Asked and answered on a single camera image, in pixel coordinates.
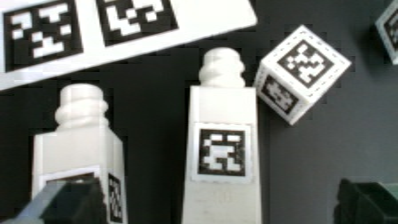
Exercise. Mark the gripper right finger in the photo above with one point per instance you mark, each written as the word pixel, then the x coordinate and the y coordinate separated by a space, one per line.
pixel 366 203

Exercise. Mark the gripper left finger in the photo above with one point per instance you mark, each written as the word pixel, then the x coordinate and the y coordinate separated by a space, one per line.
pixel 66 204

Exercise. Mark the white chair leg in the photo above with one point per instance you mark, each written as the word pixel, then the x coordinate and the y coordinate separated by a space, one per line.
pixel 78 151
pixel 222 185

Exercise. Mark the white tagged cube near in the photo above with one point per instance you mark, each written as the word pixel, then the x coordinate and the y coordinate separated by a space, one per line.
pixel 299 70

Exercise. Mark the white tagged cube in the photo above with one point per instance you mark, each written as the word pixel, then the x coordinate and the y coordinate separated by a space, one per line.
pixel 299 70
pixel 386 25

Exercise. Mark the white tag plate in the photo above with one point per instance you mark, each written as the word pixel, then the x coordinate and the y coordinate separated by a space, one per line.
pixel 64 35

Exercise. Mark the white tagged cube far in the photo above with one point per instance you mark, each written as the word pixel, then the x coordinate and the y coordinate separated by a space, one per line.
pixel 386 25

